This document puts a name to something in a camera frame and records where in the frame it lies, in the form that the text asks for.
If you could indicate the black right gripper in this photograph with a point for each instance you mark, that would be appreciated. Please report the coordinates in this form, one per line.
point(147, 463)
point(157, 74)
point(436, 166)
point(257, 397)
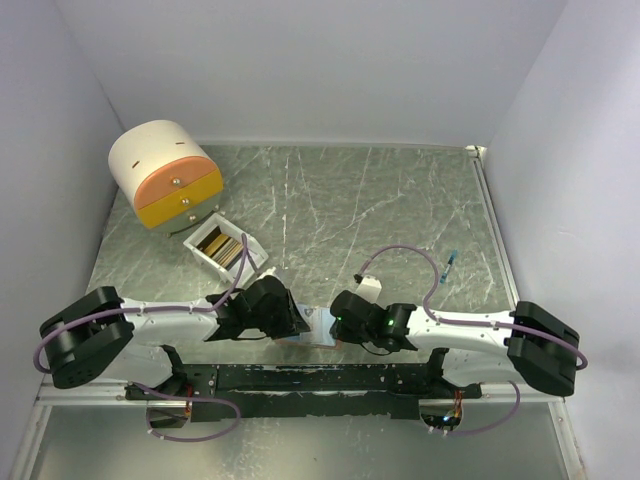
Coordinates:
point(340, 331)

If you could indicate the pink blue card holder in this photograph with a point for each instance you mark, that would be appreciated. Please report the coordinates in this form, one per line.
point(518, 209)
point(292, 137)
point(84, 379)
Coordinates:
point(298, 341)

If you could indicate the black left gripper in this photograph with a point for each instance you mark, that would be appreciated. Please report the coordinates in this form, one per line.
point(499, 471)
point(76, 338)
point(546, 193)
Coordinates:
point(291, 322)

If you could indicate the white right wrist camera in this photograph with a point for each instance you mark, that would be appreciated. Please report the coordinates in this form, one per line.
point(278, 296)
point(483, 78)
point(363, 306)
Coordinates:
point(368, 287)

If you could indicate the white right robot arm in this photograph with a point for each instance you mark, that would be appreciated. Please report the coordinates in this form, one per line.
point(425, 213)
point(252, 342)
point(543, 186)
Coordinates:
point(528, 344)

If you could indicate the blue pen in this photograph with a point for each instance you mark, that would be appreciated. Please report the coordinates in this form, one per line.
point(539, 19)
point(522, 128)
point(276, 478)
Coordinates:
point(448, 267)

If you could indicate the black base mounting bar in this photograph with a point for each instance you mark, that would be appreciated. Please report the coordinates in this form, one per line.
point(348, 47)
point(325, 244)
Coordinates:
point(279, 391)

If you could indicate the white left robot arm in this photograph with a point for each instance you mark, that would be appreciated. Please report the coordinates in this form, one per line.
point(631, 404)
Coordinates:
point(104, 335)

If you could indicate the white card tray box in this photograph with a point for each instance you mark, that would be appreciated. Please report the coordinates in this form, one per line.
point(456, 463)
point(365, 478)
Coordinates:
point(257, 255)

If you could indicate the yellow credit card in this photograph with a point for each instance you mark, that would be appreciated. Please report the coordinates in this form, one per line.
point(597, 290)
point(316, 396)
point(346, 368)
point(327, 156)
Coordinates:
point(221, 248)

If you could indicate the white crest credit card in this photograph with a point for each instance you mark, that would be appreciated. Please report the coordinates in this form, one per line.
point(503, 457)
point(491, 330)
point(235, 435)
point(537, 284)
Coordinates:
point(320, 321)

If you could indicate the cream drawer cabinet orange fronts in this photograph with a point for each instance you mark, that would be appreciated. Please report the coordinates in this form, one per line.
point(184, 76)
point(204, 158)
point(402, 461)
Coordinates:
point(168, 179)

